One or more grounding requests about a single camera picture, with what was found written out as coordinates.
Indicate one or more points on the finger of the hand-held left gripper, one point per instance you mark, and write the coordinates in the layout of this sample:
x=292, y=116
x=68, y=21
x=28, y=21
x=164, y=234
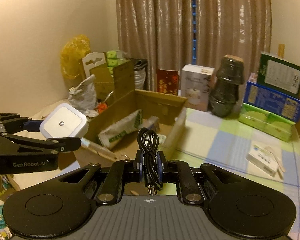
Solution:
x=52, y=145
x=20, y=125

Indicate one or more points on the dark green box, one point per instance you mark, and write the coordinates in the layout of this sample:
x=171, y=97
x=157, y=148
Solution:
x=280, y=76

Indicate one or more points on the yellow plastic bag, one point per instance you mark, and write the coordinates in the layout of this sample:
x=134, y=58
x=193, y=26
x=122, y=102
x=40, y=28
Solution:
x=72, y=55

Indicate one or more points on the white square device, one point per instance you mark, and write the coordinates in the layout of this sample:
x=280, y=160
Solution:
x=62, y=120

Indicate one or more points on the blue printed box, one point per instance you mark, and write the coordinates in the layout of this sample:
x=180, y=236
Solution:
x=272, y=101

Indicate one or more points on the red box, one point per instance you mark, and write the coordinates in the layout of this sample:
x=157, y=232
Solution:
x=167, y=81

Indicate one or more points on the small cardboard box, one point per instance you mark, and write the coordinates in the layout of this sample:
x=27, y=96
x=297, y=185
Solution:
x=122, y=80

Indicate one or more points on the white printed box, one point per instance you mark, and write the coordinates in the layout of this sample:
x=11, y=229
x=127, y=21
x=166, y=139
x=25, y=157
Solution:
x=196, y=90

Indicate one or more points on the green tissue pack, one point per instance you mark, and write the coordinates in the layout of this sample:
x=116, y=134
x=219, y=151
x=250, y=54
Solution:
x=265, y=125

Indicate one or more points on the small green tissue box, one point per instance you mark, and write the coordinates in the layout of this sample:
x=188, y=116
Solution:
x=113, y=62
x=113, y=54

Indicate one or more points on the white shaped card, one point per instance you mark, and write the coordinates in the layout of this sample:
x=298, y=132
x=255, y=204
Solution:
x=95, y=62

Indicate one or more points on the wooden slat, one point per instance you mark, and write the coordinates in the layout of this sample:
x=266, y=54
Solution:
x=281, y=50

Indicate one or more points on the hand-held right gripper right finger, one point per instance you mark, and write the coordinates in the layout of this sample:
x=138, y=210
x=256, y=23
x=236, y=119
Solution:
x=160, y=164

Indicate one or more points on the small white box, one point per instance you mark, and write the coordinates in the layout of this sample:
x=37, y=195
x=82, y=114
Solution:
x=262, y=158

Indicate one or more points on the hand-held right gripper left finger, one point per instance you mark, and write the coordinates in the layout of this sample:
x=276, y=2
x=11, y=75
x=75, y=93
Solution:
x=139, y=163

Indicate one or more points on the dark jar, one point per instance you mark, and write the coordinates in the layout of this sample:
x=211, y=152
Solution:
x=227, y=87

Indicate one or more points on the wooden stick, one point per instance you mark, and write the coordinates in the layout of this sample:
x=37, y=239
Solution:
x=277, y=160

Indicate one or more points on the white and green packet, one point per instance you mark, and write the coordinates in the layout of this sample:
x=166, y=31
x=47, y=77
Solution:
x=120, y=130

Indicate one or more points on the large cardboard box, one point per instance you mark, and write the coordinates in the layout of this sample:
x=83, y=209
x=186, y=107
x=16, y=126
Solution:
x=160, y=101

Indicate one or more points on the brown curtain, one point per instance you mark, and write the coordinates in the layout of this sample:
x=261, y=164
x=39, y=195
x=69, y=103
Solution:
x=165, y=30

